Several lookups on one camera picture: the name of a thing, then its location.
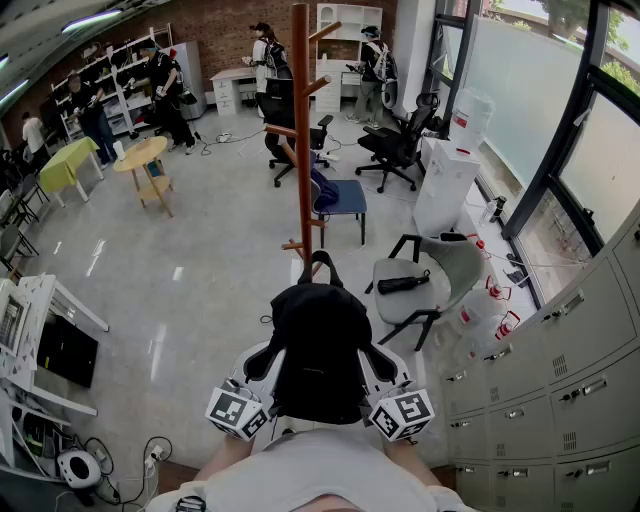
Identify grey chair with black frame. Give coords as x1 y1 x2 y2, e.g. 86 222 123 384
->
363 232 487 352

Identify white shelving unit with items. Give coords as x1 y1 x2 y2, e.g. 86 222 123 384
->
49 22 174 142

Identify round wooden table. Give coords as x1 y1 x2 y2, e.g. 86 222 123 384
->
112 135 176 219

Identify black office chair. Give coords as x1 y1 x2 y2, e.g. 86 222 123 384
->
254 77 335 189
354 92 442 195

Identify black backpack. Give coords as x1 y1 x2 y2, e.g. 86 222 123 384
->
243 249 400 426

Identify brown wooden coat rack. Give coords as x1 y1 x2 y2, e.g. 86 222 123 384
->
263 2 343 281

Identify black cable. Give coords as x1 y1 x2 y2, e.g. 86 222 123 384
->
74 434 174 507

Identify empty water jug red handle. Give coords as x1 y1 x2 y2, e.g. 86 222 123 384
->
465 232 494 261
448 309 522 362
459 276 512 326

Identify clear water jug red label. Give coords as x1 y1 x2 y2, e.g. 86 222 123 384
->
448 87 497 155

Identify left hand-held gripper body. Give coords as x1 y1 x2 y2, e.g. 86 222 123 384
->
204 377 276 443

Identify black pouch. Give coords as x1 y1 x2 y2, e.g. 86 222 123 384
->
502 252 532 290

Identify dark blue cloth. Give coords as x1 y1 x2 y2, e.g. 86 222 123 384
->
309 167 341 211

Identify person's right forearm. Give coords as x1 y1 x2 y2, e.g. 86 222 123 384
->
382 439 444 489

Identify person's white shirt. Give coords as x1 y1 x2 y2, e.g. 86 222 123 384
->
144 427 476 512

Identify blue chair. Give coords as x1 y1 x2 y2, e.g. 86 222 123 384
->
309 177 369 250

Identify black folded umbrella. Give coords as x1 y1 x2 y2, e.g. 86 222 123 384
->
376 269 432 296

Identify white desk with hutch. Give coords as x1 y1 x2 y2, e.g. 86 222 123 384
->
314 3 384 114

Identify grey metal cabinet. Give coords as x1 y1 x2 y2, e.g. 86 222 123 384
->
169 40 208 122

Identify long ceiling light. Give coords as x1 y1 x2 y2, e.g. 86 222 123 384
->
0 78 31 107
61 8 124 35

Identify white metal workstation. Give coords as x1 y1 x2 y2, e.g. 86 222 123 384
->
0 273 111 474

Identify white round device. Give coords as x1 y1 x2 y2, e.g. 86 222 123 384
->
55 449 103 491

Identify person's left forearm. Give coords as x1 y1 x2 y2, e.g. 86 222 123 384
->
192 433 251 484

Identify table with green cloth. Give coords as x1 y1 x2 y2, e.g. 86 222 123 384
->
38 136 106 209

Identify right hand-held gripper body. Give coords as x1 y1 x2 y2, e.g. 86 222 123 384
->
368 378 435 444

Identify white desk with drawers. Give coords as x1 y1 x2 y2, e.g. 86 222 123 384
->
209 66 262 118

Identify dark folding chair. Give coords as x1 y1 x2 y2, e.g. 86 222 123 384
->
0 172 51 225
0 222 40 275

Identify black monitor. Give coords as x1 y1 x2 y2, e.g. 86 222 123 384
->
36 313 100 390

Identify black framed window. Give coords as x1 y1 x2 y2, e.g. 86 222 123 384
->
433 0 640 306

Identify grey metal lockers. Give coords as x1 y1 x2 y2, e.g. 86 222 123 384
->
441 199 640 512

